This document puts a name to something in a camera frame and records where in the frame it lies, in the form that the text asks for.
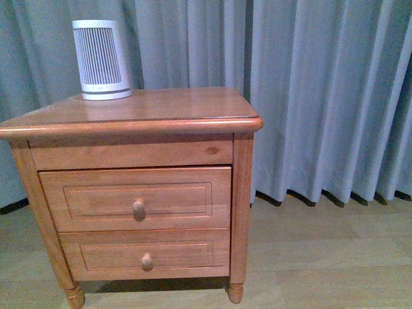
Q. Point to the wooden nightstand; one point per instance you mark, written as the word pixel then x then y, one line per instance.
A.
pixel 151 129

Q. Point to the wooden drawer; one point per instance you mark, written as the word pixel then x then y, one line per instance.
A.
pixel 139 199
pixel 147 254

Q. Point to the grey curtain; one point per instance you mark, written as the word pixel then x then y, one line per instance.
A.
pixel 330 79

